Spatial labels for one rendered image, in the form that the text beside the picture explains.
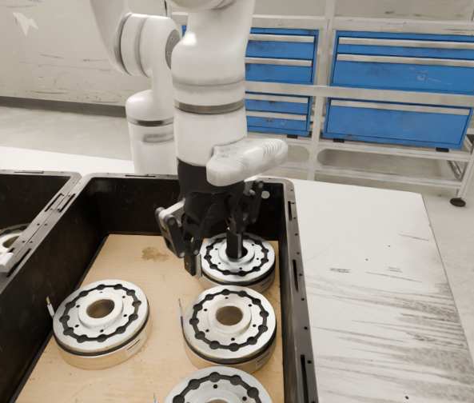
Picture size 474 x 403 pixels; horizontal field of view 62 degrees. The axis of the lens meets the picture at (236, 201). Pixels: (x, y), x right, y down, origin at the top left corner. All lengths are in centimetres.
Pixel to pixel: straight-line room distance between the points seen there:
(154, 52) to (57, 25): 313
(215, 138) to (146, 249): 27
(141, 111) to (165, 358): 38
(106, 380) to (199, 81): 31
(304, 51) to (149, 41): 162
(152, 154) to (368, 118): 171
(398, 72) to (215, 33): 187
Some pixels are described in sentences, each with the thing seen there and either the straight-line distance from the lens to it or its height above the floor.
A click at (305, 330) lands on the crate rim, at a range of 35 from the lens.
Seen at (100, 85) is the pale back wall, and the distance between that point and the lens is 367.
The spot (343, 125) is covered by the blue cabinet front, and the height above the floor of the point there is 40.
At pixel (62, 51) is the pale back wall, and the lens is 377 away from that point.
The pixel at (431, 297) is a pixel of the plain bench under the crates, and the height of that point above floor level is 70.
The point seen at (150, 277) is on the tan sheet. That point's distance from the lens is 55.
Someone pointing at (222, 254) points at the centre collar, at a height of 87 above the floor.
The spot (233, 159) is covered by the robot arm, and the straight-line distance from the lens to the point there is 35.
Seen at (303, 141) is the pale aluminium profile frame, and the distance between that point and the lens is 231.
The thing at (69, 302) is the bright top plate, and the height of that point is 86.
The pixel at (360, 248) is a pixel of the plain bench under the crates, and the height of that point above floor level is 70.
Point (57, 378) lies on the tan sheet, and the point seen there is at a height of 83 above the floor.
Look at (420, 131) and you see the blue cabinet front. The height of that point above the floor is 40.
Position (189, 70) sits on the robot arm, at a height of 111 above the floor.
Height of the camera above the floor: 120
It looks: 32 degrees down
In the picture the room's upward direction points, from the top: straight up
